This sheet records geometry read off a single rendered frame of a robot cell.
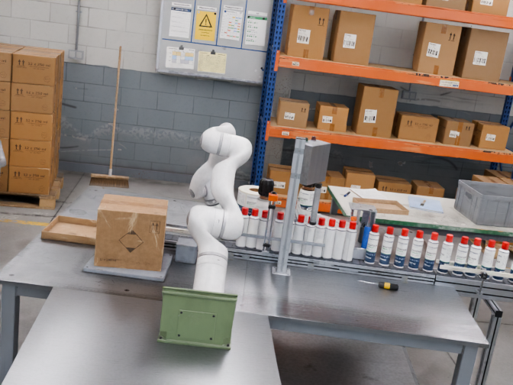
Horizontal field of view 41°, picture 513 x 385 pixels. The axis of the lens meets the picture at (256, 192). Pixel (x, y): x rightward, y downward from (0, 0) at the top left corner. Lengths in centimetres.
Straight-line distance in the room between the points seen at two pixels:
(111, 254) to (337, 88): 504
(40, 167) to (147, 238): 348
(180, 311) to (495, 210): 294
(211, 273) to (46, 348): 64
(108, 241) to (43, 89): 337
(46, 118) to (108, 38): 162
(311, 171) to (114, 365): 133
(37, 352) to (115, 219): 80
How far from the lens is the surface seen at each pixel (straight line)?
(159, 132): 771
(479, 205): 490
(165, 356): 250
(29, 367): 242
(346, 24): 693
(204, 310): 251
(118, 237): 308
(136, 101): 767
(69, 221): 371
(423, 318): 314
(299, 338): 410
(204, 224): 269
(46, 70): 629
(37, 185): 650
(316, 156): 318
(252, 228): 340
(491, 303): 362
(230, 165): 286
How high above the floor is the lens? 207
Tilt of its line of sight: 15 degrees down
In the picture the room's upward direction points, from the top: 8 degrees clockwise
